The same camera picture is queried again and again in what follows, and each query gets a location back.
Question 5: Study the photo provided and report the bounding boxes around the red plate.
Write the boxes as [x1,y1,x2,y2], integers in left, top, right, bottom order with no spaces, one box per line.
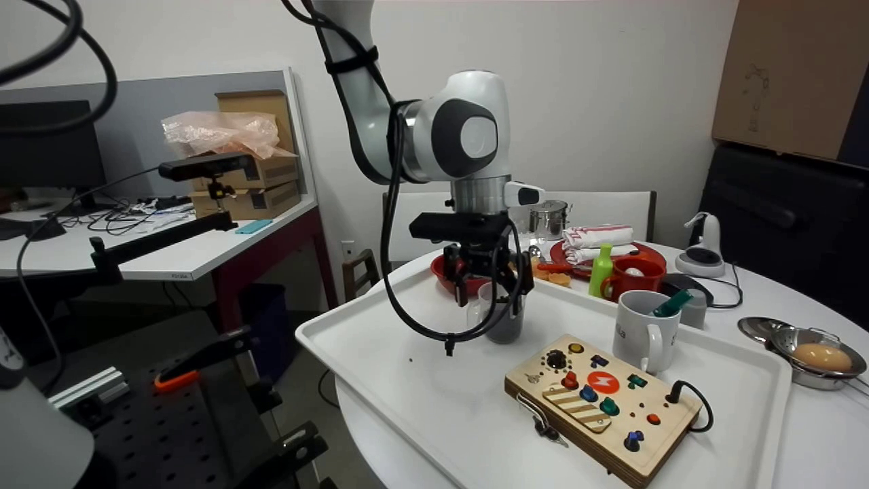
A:
[545,237,669,282]

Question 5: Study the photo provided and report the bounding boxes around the large cardboard box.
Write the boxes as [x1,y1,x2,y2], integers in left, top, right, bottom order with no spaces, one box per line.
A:
[711,0,869,165]

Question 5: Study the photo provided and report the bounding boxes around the thin black controller cable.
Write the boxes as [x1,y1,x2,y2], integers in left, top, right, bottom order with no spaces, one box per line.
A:
[695,260,746,313]

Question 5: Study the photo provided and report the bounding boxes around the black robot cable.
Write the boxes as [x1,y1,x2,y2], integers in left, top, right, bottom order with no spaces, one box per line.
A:
[279,0,529,359]

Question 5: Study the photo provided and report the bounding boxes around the steel bowl with handles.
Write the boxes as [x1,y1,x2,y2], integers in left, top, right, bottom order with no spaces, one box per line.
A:
[779,325,869,393]

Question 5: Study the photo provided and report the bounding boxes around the teal handled utensil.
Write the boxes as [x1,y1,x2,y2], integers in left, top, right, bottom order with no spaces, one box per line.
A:
[652,289,695,321]

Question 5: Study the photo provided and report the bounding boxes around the black bar camera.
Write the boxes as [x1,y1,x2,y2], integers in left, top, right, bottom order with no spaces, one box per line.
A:
[157,151,260,185]

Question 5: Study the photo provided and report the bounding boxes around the white desk with red legs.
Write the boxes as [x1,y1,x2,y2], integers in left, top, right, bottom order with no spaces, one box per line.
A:
[0,193,337,335]

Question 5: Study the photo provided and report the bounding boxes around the beige egg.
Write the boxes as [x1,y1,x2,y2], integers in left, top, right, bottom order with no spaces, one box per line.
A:
[794,340,855,376]

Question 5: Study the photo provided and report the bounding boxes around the black computer monitor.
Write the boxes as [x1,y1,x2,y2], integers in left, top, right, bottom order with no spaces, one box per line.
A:
[0,97,109,198]

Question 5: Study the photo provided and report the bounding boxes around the orange toy food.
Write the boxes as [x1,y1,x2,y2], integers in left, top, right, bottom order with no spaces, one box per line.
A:
[533,256,576,289]

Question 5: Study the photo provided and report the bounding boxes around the wooden busy board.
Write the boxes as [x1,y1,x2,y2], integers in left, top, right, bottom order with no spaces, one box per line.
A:
[503,335,705,489]

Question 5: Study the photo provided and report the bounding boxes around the stacked cardboard boxes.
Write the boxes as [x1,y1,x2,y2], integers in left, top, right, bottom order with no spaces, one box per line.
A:
[188,88,306,222]

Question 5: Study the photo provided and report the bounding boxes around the red bowl with beans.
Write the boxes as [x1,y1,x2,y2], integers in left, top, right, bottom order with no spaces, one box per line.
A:
[430,249,496,299]

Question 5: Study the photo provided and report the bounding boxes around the green plastic bottle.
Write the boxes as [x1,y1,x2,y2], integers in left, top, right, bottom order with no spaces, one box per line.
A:
[587,241,620,301]

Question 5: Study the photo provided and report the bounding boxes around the black cabinet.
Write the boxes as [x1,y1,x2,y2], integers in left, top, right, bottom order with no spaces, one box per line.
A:
[700,142,869,328]

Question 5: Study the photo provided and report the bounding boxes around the white red striped cloth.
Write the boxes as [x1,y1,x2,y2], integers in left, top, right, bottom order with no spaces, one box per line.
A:
[557,225,635,267]

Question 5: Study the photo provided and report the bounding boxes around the black cable on board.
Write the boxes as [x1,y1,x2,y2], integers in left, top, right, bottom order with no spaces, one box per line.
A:
[666,378,716,434]

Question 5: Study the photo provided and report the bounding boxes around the white Mila mug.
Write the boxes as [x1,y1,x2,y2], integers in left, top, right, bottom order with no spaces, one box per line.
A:
[610,289,684,376]

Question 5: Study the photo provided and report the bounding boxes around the pink plastic bag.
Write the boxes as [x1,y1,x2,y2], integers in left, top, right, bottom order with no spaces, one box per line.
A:
[160,109,283,161]

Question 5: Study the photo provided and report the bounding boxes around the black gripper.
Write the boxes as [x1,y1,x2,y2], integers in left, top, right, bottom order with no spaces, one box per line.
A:
[407,210,537,321]

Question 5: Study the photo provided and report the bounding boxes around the white rounded cover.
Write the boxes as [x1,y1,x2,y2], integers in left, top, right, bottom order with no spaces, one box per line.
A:
[0,328,98,489]

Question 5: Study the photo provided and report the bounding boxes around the white plastic tray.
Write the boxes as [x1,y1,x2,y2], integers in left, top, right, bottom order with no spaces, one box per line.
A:
[293,249,795,489]

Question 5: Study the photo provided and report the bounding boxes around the thick black hanging cables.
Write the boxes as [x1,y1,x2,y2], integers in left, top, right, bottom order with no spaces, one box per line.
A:
[0,0,120,138]

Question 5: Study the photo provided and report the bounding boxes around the red mug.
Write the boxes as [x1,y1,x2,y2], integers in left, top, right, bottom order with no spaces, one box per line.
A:
[604,253,671,305]

